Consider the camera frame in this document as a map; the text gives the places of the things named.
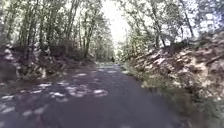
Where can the grey asphalt forest road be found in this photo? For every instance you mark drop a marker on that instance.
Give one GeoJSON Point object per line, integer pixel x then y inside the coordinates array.
{"type": "Point", "coordinates": [110, 103]}

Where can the wood of trees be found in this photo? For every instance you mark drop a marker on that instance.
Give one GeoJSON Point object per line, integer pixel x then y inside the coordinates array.
{"type": "Point", "coordinates": [50, 26]}
{"type": "Point", "coordinates": [160, 23]}

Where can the grass verge strip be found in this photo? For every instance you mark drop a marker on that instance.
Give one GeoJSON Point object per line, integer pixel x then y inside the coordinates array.
{"type": "Point", "coordinates": [180, 100]}

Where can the leaf-covered earth bank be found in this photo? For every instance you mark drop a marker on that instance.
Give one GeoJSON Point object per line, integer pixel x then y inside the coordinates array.
{"type": "Point", "coordinates": [190, 66]}
{"type": "Point", "coordinates": [23, 65]}

